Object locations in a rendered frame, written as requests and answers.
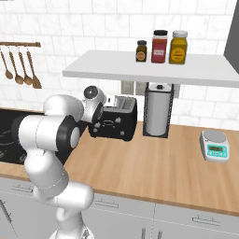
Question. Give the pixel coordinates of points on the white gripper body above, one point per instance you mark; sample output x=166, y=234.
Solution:
x=110, y=100

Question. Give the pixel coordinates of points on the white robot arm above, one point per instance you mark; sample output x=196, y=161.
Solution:
x=46, y=130

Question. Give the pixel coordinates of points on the black toaster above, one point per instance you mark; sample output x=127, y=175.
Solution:
x=116, y=123

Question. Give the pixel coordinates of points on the black paper towel holder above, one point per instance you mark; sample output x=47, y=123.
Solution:
x=145, y=109

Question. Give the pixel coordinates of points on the white paper towel roll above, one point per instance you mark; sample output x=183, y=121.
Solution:
x=158, y=113

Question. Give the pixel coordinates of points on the small dark spice jar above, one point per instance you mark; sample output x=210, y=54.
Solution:
x=141, y=52

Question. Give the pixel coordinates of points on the red spice jar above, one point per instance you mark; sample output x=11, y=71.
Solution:
x=159, y=48

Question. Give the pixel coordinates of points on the wooden spatula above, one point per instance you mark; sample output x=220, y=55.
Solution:
x=36, y=81

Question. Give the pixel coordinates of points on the yellow spice jar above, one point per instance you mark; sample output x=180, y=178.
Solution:
x=178, y=49

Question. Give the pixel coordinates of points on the small wooden spoon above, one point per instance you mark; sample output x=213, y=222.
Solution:
x=8, y=74

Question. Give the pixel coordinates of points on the black hob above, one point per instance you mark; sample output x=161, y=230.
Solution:
x=7, y=137

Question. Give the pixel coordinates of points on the grey drawer front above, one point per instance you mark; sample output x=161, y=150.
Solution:
x=133, y=207
x=7, y=185
x=180, y=217

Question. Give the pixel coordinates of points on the white and teal kitchen scale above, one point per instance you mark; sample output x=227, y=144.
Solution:
x=214, y=146

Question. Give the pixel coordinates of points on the grey cupboard door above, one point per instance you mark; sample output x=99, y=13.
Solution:
x=193, y=231
x=118, y=225
x=25, y=217

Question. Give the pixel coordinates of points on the grey wall outlet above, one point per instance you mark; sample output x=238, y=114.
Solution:
x=130, y=87

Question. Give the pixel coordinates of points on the white wall shelf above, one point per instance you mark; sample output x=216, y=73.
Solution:
x=149, y=69

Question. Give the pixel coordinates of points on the wooden utensil rail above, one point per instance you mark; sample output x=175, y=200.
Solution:
x=21, y=44

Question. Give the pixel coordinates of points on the dark grey wall cupboard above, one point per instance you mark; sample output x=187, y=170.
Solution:
x=232, y=31

